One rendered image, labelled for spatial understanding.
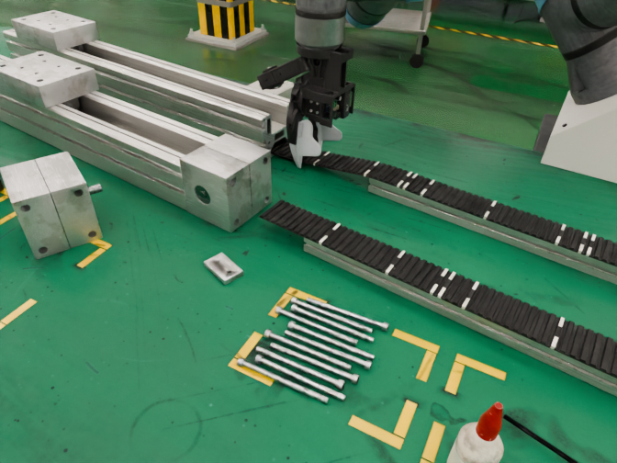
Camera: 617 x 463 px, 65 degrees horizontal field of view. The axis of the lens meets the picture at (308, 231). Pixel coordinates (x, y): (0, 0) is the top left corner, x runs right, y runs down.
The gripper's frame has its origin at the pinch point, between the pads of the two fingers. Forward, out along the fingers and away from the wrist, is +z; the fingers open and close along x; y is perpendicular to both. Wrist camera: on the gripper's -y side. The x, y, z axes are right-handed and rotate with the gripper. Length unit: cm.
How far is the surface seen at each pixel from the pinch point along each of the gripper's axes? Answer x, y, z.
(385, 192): -2.0, 17.3, 0.5
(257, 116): -4.5, -7.1, -7.0
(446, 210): -2.0, 27.7, -0.3
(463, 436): -39, 43, -5
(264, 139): -4.2, -5.9, -2.9
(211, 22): 224, -242, 65
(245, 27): 245, -225, 69
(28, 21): -4, -74, -11
